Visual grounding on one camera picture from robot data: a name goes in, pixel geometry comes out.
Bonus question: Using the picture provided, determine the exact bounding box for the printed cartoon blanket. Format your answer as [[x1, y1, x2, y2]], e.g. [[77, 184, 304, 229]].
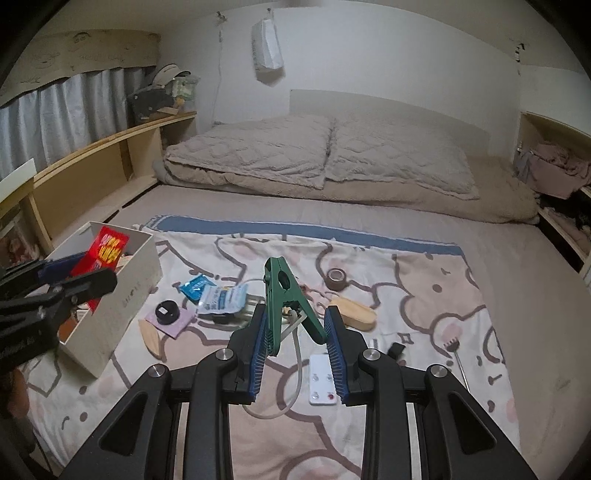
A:
[[28, 215, 522, 480]]

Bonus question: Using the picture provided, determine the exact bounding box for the blue foil packet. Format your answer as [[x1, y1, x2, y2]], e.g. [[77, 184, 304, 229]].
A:
[[179, 274, 218, 303]]

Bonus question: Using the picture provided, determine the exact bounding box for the white and blue tissue packet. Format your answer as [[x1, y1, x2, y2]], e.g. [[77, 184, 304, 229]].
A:
[[198, 284, 250, 317]]

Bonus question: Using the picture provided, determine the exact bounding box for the green plastic clamp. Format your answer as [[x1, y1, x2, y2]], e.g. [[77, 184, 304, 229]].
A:
[[231, 257, 326, 357]]

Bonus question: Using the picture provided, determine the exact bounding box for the wooden bedside shelf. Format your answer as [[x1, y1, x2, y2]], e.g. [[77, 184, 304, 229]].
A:
[[0, 111, 199, 259]]

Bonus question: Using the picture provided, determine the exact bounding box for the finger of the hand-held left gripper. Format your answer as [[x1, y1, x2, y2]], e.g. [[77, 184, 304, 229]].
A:
[[0, 253, 90, 291], [0, 269, 117, 324]]

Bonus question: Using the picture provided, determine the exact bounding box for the clear storage box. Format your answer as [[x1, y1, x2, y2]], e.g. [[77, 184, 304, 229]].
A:
[[173, 76, 201, 114]]

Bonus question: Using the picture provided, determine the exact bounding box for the white hanging bag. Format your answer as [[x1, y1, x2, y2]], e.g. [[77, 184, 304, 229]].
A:
[[250, 18, 284, 72]]

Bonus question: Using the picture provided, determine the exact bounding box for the white remote control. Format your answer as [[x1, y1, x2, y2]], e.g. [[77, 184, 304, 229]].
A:
[[308, 353, 340, 407]]

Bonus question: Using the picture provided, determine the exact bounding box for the white cable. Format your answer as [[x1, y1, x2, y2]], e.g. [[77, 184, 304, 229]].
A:
[[242, 277, 315, 421]]

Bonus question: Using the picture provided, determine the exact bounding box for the wooden wall shelf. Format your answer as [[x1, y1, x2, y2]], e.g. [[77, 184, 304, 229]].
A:
[[512, 111, 591, 278]]

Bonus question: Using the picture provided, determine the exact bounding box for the beige quilted pillow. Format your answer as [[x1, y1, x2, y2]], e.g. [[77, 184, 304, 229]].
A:
[[325, 115, 481, 200]]

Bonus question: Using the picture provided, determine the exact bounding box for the grey curtain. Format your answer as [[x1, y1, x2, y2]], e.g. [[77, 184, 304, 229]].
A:
[[0, 65, 158, 181]]

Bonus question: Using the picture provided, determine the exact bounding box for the white cardboard box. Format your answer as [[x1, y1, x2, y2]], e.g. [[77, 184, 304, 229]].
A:
[[44, 220, 163, 379]]

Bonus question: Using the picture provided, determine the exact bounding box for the white cap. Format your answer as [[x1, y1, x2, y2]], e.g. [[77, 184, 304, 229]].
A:
[[150, 63, 192, 88]]

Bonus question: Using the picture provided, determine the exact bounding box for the red snack packet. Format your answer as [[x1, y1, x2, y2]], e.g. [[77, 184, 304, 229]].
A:
[[69, 226, 130, 315]]

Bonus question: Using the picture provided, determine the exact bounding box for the beige printed valance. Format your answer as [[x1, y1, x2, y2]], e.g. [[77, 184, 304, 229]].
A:
[[0, 30, 162, 107]]

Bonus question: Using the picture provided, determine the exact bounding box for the beige knitted blanket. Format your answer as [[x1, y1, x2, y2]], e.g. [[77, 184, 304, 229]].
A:
[[164, 114, 335, 190]]

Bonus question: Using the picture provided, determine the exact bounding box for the purple card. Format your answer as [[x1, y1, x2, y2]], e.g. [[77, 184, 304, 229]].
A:
[[145, 305, 197, 340]]

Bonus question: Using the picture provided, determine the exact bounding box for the black round lid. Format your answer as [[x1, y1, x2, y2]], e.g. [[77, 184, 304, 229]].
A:
[[156, 300, 180, 326]]

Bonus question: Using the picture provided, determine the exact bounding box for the thin hanging cord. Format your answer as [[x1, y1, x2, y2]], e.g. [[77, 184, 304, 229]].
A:
[[215, 14, 227, 125]]

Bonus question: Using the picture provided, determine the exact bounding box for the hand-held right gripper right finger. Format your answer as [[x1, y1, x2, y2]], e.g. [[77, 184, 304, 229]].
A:
[[323, 305, 539, 480]]

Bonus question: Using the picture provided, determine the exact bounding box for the beige fleece duvet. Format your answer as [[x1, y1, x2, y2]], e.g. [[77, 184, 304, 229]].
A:
[[152, 154, 541, 225]]

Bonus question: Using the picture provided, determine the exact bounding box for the red white patterned bag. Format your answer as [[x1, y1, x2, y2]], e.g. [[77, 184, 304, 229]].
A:
[[0, 217, 42, 268]]

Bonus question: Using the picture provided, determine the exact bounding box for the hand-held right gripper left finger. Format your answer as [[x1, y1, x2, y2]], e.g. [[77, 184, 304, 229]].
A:
[[65, 302, 273, 480]]

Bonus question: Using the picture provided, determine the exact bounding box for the small fork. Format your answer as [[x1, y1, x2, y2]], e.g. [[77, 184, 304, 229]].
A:
[[441, 337, 472, 393]]

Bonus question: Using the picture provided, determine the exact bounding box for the flat wooden spatula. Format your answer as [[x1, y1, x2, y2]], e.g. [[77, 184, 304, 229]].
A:
[[139, 318, 164, 361]]

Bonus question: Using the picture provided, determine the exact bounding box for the dark grey bag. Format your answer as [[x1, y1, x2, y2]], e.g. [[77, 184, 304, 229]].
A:
[[127, 88, 178, 125]]

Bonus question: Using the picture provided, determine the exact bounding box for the pile of pink clothes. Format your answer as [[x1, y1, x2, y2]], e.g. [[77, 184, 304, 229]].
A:
[[515, 141, 591, 197]]

